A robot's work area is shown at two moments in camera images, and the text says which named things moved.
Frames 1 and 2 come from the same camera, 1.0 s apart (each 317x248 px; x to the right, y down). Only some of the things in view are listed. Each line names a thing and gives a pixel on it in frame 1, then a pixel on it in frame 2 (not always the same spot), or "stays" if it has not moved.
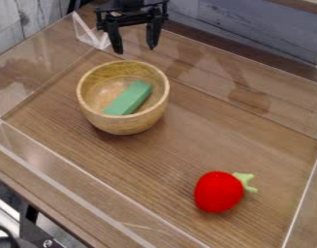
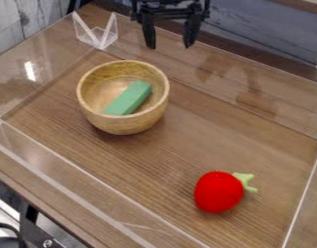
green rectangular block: [132, 99] stays
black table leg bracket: [30, 232] stays
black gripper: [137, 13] -> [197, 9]
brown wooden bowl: [104, 81] stays
